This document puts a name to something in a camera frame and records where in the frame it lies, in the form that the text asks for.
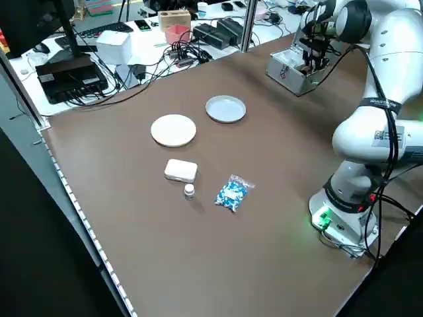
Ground black usb hub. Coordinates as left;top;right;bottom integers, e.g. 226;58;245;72
165;46;212;69

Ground white cube box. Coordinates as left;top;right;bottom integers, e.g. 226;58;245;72
96;30;133;66

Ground black wall adapter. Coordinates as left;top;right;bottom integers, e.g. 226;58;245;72
131;63;147;83

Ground aluminium camera post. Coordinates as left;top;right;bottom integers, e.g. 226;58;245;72
240;0;259;53

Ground black desk cable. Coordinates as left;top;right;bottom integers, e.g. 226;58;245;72
71;74;159;107

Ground black loose cable with plug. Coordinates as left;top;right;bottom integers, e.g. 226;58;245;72
310;44;360;89

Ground black electronics box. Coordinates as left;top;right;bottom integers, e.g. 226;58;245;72
35;61;109;105

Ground gray round plate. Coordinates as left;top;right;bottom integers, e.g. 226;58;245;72
205;94;247;125

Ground black keyboard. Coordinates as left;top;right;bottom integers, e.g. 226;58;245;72
54;21;135;50

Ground black monitor stand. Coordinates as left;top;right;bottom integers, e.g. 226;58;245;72
49;0;96;67

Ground silver aluminium medical kit case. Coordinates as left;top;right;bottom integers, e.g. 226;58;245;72
266;31;331;97

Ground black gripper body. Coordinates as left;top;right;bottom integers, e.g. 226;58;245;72
303;31;331;53

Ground black monitor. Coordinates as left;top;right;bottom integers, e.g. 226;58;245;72
0;0;77;59

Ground brown cardboard box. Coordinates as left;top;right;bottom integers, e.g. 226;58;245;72
157;9;192;32

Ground bag of blue white capsules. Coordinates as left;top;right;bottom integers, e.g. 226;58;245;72
213;174;256;213

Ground black power supply brick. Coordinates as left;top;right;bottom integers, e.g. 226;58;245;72
216;18;245;46
192;22;229;50

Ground white round plate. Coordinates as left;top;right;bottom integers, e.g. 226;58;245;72
150;114;198;148

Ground white flat box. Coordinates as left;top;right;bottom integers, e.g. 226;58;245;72
114;62;156;89

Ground pink open box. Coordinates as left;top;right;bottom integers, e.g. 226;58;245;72
165;23;193;45

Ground aluminium table edge rail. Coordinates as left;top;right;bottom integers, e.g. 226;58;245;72
0;49;138;317

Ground white plastic pill box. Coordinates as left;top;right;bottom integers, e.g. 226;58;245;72
164;158;199;182

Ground white desk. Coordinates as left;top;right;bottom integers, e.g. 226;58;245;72
8;0;298;116

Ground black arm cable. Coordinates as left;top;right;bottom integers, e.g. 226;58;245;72
350;42;417;264

